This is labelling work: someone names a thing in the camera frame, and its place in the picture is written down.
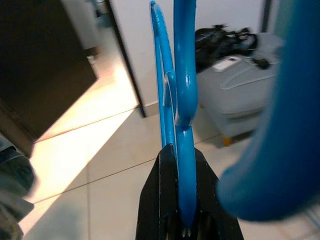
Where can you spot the white cloth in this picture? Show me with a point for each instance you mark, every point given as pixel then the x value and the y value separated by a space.
pixel 271 45

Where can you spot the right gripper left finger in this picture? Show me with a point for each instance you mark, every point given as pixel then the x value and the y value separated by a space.
pixel 160 200

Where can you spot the small black object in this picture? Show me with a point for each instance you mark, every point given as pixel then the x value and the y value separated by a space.
pixel 260 63

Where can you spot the grey ottoman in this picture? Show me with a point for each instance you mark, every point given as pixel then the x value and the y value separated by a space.
pixel 237 105

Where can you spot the black door frame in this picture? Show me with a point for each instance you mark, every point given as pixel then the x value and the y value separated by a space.
pixel 130 75

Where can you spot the black clothes pile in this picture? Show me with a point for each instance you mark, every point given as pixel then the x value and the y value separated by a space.
pixel 217 42

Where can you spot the grey garment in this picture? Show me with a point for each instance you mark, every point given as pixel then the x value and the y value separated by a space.
pixel 12 187

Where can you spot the blue plastic hanger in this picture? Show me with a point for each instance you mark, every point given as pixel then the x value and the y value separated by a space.
pixel 186 162
pixel 275 150

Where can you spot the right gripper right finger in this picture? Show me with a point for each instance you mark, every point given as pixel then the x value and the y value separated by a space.
pixel 210 200

